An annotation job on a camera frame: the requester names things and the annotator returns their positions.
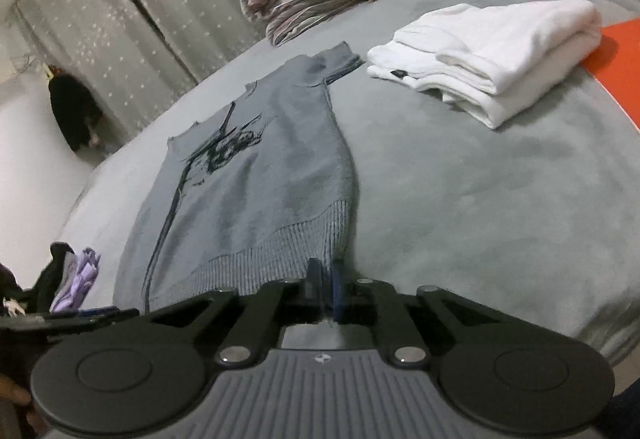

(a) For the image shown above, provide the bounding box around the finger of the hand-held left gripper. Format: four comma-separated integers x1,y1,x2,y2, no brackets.
27,306,141,331

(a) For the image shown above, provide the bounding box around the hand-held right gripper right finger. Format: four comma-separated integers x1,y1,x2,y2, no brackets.
332,260,508,366

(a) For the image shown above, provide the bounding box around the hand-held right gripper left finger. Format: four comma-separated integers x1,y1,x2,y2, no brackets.
145,259,325,366

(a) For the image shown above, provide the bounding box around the grey knit sweater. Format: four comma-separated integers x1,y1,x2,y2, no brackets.
114,41,365,315

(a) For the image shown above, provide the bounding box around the person's left hand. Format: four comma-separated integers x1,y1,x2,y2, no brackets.
0,371,33,425

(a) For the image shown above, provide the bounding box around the purple folded cloth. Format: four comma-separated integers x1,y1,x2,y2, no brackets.
50,248,101,312

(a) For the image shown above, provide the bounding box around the black folded cloth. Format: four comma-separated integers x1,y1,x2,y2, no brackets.
0,243,76,317

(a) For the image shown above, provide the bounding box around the grey bed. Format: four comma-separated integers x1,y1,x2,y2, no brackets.
60,0,640,365

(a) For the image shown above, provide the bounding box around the black hanging garment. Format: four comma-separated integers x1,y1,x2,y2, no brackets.
47,69,105,152

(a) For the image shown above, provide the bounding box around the white folded garment black label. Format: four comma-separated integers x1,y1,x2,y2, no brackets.
367,26,603,130

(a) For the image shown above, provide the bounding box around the pink grey folded quilt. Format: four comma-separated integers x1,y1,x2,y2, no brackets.
240,0,381,47

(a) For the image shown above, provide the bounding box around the orange flat packet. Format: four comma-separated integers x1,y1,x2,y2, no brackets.
580,18,640,130

